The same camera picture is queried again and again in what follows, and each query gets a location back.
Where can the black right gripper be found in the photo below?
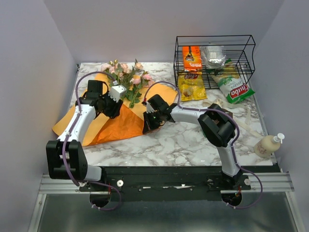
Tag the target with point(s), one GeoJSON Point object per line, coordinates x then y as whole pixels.
{"type": "Point", "coordinates": [148, 126]}

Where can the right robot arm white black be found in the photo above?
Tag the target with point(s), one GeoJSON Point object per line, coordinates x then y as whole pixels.
{"type": "Point", "coordinates": [218, 127]}

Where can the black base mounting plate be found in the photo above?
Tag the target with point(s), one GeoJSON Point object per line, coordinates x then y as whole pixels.
{"type": "Point", "coordinates": [156, 184]}

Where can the green white cassava chip bag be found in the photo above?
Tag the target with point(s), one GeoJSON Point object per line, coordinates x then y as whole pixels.
{"type": "Point", "coordinates": [231, 84]}

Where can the aluminium frame rail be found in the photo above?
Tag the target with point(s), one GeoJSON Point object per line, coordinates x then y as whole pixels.
{"type": "Point", "coordinates": [272, 182]}

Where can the black wire basket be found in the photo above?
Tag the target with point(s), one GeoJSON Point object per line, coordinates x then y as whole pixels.
{"type": "Point", "coordinates": [238, 48]}

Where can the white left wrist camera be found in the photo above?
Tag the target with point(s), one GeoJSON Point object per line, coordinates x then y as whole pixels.
{"type": "Point", "coordinates": [116, 92]}

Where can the orange razor package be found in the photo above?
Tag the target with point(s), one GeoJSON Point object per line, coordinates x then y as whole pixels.
{"type": "Point", "coordinates": [191, 58]}

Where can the cream lotion pump bottle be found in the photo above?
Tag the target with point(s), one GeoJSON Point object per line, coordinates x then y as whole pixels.
{"type": "Point", "coordinates": [268, 145]}

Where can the pink fake flower bunch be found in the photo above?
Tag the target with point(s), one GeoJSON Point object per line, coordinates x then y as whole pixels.
{"type": "Point", "coordinates": [134, 79]}

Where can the yellow lays chip bag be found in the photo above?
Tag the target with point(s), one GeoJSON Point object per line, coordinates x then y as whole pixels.
{"type": "Point", "coordinates": [191, 86]}

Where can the green brown snack bag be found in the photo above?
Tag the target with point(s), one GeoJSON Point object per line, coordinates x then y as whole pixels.
{"type": "Point", "coordinates": [228, 113]}

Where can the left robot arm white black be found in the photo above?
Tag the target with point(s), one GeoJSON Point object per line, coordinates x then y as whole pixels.
{"type": "Point", "coordinates": [65, 155]}

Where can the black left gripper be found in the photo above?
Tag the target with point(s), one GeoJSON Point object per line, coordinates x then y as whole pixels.
{"type": "Point", "coordinates": [115, 111]}

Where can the orange wrapping paper sheet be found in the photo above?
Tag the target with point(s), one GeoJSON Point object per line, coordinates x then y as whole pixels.
{"type": "Point", "coordinates": [129, 124]}

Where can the silver foil packet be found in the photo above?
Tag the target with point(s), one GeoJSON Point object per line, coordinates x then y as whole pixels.
{"type": "Point", "coordinates": [213, 56]}

